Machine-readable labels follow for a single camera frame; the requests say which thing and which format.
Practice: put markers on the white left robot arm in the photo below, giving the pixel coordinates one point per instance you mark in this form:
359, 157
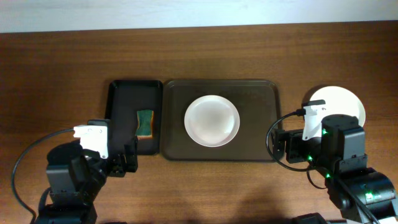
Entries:
77, 171

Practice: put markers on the cream plate with red stain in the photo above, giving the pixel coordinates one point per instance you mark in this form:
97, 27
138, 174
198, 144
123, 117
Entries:
339, 100

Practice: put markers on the pink plate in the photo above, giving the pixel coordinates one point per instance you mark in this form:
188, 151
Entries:
212, 121

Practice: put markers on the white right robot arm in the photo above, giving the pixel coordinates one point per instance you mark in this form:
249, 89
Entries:
362, 194

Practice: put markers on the large brown tray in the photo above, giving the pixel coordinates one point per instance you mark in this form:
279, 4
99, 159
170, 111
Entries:
258, 105

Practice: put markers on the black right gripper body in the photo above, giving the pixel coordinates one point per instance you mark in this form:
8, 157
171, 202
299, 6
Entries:
290, 146

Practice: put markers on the orange green sponge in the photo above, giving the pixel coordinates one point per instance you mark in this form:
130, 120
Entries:
145, 119

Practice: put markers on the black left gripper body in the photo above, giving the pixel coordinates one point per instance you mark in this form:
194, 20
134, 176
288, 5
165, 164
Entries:
121, 160

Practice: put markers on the small black tray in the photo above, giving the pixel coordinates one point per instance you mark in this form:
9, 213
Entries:
125, 99

